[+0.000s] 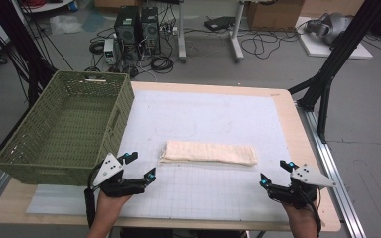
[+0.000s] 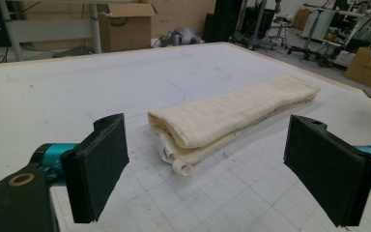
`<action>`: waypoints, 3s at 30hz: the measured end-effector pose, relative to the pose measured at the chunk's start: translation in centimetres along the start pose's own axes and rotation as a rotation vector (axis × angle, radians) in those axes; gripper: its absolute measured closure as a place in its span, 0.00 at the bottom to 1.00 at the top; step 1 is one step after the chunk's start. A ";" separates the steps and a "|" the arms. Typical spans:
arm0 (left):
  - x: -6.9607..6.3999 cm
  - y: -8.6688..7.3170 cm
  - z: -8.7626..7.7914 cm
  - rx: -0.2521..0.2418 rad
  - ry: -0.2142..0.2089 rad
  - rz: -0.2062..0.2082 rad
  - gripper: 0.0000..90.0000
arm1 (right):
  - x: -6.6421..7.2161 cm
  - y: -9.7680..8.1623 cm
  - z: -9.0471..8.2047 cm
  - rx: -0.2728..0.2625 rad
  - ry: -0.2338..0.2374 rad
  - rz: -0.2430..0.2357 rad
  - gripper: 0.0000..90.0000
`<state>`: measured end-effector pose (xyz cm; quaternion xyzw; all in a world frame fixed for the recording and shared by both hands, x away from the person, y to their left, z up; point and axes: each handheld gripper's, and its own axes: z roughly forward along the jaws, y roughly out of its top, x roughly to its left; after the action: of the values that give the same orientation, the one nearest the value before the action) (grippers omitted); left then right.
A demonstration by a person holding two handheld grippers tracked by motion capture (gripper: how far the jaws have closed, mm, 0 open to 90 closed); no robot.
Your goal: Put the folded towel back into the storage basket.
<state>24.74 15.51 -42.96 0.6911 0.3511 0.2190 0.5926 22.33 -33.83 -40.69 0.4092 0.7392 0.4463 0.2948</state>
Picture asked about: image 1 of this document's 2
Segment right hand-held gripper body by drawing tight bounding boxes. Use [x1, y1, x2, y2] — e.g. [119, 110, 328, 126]
[266, 163, 337, 210]

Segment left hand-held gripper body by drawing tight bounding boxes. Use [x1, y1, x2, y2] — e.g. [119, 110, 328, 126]
[92, 152, 148, 198]

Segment green woven plastic basket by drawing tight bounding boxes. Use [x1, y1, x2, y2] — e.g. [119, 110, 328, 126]
[0, 69, 136, 187]

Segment cream towel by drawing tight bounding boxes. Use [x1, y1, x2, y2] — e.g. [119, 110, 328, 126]
[159, 140, 258, 167]

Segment person's left hand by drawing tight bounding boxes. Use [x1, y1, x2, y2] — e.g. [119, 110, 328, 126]
[95, 190, 133, 217]

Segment person's right hand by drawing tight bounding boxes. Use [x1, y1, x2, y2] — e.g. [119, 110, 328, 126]
[282, 201, 319, 226]

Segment white grid mat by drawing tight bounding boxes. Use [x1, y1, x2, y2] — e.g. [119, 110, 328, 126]
[25, 88, 294, 223]

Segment grey power supply unit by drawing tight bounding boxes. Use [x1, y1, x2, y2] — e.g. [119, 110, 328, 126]
[103, 38, 118, 66]

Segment white foam board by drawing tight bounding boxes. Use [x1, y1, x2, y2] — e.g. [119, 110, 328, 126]
[295, 16, 374, 60]

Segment black computer tower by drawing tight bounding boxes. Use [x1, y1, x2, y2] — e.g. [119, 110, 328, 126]
[113, 5, 142, 61]
[140, 6, 162, 56]

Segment black metal stand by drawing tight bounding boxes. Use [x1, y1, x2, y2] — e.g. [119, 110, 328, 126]
[0, 0, 60, 109]
[287, 0, 381, 144]

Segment grey rounded shell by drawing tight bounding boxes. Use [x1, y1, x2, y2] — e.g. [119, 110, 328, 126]
[305, 12, 353, 46]

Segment clear plastic bag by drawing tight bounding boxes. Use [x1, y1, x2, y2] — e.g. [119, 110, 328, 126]
[49, 14, 84, 36]

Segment brown cardboard box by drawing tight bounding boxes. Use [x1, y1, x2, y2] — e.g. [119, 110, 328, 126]
[245, 0, 306, 33]

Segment flat black device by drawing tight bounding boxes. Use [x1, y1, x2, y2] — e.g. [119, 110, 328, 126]
[203, 15, 237, 33]

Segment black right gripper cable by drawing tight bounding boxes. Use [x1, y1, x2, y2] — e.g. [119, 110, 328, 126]
[302, 186, 322, 237]

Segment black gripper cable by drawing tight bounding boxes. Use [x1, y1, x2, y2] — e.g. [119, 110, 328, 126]
[83, 162, 105, 230]
[302, 186, 322, 237]

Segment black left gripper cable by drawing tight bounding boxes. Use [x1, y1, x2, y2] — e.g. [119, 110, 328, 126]
[83, 162, 105, 230]

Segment coiled black cable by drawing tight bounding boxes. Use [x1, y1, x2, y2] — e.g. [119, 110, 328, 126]
[150, 55, 175, 74]

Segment loose black floor cable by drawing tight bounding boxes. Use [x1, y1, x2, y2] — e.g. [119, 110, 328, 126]
[240, 28, 303, 61]

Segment white desk frame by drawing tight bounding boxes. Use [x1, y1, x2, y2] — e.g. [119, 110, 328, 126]
[177, 0, 246, 64]

